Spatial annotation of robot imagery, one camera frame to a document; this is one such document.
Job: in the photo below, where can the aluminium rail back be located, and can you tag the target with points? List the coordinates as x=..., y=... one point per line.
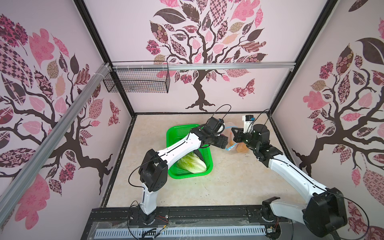
x=222, y=66

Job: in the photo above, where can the aluminium rail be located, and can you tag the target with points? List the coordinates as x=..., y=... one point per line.
x=24, y=179
x=222, y=66

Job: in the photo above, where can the aluminium rail left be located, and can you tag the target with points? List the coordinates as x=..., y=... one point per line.
x=24, y=179

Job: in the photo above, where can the black wire wall basket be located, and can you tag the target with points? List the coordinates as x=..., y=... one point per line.
x=138, y=77

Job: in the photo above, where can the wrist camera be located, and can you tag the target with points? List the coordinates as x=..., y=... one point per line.
x=221, y=126
x=248, y=121

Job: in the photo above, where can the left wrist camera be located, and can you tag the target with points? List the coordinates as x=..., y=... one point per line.
x=221, y=126

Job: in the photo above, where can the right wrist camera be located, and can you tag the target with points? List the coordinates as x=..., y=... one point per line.
x=248, y=121

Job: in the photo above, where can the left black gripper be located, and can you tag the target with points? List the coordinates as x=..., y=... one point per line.
x=221, y=142

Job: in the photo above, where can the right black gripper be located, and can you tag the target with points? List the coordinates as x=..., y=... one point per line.
x=238, y=134

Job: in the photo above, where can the white slotted cable duct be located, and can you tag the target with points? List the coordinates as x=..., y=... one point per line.
x=178, y=232

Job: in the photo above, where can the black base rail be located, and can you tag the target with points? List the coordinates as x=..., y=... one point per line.
x=209, y=216

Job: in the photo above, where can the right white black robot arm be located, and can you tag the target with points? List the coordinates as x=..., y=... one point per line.
x=324, y=210

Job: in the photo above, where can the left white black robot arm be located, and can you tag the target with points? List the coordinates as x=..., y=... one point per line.
x=154, y=168

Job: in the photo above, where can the napa cabbage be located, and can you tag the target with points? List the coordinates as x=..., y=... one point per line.
x=192, y=163

